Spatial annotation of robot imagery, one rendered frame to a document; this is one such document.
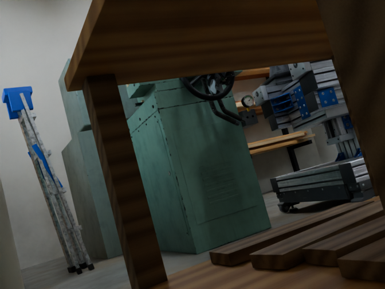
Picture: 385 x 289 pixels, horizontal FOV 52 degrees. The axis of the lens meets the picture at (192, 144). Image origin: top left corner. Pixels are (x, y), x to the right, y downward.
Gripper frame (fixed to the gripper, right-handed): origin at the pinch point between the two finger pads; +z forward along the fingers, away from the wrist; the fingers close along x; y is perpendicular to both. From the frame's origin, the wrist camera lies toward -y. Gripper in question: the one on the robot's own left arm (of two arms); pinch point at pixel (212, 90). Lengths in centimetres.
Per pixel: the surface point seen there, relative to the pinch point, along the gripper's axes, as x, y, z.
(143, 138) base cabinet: -18, -22, 50
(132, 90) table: -23.8, -32.3, 23.5
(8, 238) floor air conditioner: -90, 97, -89
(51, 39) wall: -17, -266, 154
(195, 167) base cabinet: -7.2, 14.6, 35.3
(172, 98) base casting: -9.0, -16.2, 17.9
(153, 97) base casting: -18.0, -19.5, 18.4
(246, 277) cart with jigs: -66, 98, -66
